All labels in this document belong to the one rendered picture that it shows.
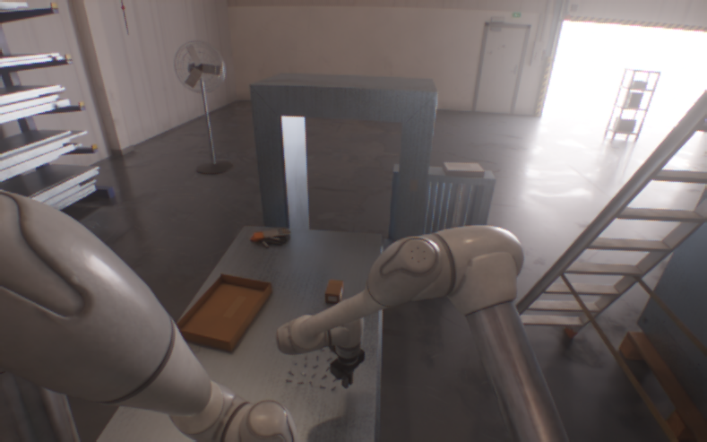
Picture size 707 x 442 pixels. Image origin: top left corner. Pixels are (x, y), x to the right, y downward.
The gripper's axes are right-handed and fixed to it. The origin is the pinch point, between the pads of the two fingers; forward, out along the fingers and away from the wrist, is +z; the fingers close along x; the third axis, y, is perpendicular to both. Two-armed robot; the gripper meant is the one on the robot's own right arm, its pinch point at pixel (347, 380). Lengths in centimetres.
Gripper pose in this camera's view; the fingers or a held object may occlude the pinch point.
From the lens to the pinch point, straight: 147.6
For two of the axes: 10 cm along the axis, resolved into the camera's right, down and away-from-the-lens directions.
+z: -0.2, 8.8, 4.8
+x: 7.2, -3.2, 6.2
